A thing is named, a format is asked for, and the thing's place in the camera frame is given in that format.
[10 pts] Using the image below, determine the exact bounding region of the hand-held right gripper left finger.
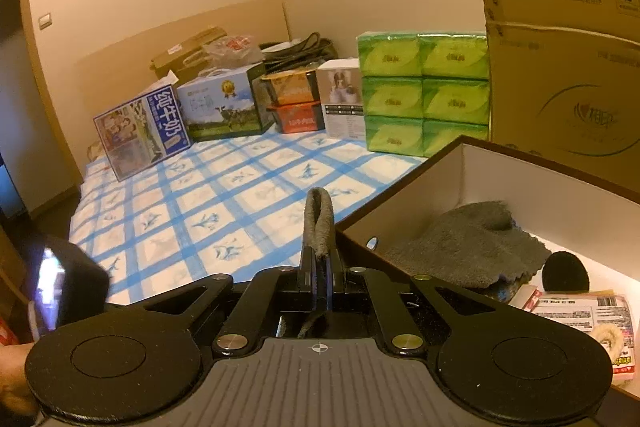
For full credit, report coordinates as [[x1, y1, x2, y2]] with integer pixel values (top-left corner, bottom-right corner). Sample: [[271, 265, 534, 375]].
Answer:
[[145, 247, 317, 356]]

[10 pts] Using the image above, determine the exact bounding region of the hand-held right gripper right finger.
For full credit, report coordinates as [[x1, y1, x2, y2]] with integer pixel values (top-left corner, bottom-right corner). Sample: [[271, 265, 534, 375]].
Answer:
[[325, 247, 506, 355]]

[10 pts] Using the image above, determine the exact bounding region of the gray thin cloth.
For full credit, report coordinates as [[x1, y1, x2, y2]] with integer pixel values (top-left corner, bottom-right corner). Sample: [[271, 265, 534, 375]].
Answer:
[[298, 187, 335, 340]]

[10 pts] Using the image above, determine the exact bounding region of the gray fuzzy towel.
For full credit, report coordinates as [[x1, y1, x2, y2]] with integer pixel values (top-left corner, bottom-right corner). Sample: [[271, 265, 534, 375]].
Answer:
[[382, 201, 553, 290]]

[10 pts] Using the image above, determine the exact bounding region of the blue fuzzy cloth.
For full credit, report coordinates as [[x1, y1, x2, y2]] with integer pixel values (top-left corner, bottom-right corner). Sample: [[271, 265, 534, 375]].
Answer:
[[487, 279, 526, 303]]

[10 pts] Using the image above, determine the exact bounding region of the brown cardboard storage box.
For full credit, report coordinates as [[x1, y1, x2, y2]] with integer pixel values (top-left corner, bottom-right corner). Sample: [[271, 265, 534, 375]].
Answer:
[[334, 134, 640, 427]]

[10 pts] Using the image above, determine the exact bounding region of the black round pad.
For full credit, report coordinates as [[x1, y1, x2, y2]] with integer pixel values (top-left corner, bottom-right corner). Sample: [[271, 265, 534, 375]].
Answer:
[[542, 251, 591, 293]]

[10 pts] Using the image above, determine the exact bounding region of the red printed packet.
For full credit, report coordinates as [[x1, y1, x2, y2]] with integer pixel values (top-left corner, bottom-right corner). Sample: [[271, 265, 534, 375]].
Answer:
[[510, 287, 636, 388]]

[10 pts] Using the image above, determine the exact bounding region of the cream fluffy scrunchie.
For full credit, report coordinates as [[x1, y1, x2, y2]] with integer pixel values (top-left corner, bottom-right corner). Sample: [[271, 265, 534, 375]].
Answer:
[[590, 324, 632, 365]]

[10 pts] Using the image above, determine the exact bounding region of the blue milk carton box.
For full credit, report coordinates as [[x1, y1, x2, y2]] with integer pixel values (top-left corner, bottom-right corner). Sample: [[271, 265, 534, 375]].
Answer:
[[93, 83, 191, 182]]

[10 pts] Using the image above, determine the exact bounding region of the red gift box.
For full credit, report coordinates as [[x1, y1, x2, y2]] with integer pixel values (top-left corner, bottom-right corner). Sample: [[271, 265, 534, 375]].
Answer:
[[267, 101, 323, 134]]

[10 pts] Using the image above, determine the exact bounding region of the white product box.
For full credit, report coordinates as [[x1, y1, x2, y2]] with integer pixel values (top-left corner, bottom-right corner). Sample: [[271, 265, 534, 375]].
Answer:
[[316, 58, 366, 140]]

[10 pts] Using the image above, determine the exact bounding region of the orange gift box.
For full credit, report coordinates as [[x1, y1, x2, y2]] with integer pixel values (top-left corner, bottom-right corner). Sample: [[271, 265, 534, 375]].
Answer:
[[260, 69, 322, 105]]

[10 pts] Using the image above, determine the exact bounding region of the milk box with cow print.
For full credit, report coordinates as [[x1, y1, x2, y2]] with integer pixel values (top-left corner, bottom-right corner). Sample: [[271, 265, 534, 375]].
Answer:
[[177, 63, 276, 142]]

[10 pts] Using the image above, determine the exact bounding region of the stack of green tissue packs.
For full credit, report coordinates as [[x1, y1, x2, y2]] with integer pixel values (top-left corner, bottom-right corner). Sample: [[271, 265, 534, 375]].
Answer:
[[356, 29, 491, 158]]

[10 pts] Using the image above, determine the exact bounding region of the clear plastic bag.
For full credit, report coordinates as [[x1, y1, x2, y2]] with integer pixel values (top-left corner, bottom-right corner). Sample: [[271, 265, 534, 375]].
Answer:
[[202, 34, 266, 70]]

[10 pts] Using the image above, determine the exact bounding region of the flat brown cardboard box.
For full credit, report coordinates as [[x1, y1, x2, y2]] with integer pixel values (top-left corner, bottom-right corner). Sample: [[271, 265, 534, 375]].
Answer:
[[151, 27, 228, 82]]

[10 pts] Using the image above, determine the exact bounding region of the wooden headboard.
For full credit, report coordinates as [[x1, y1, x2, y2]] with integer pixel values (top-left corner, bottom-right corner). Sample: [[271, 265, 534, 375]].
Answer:
[[75, 0, 292, 108]]

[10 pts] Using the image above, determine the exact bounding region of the large cardboard box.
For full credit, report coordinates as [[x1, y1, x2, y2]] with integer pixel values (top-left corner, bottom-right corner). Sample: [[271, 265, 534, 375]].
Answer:
[[473, 0, 640, 198]]

